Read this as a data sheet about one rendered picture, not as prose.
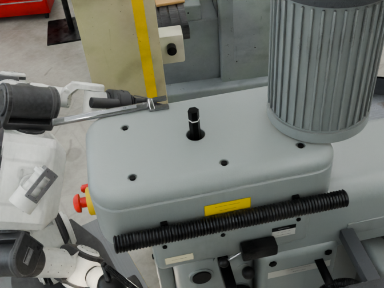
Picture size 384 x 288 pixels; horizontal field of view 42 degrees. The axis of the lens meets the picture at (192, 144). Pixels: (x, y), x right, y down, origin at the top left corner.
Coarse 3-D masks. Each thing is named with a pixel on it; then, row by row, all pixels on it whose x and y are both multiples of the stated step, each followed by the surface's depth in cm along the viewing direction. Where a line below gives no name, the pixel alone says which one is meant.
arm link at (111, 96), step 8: (88, 96) 162; (96, 96) 162; (104, 96) 164; (112, 96) 165; (120, 96) 167; (88, 104) 162; (96, 104) 159; (104, 104) 160; (112, 104) 162; (120, 104) 166; (88, 112) 163; (88, 120) 163
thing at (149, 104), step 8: (160, 96) 108; (136, 104) 106; (144, 104) 106; (152, 104) 106; (168, 104) 105; (96, 112) 105; (104, 112) 105; (112, 112) 105; (120, 112) 105; (128, 112) 105; (56, 120) 104; (64, 120) 104; (72, 120) 104; (80, 120) 104
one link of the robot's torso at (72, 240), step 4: (60, 212) 196; (64, 216) 194; (64, 220) 193; (68, 220) 195; (68, 224) 193; (68, 228) 193; (72, 228) 196; (68, 232) 193; (72, 232) 196; (72, 236) 196; (72, 240) 197; (76, 240) 201; (44, 280) 218; (48, 280) 217; (52, 280) 217; (56, 280) 219; (52, 284) 220
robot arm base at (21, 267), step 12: (0, 240) 138; (12, 240) 137; (24, 240) 136; (36, 240) 140; (12, 252) 133; (24, 252) 136; (36, 252) 140; (12, 264) 132; (24, 264) 135; (36, 264) 139; (24, 276) 135
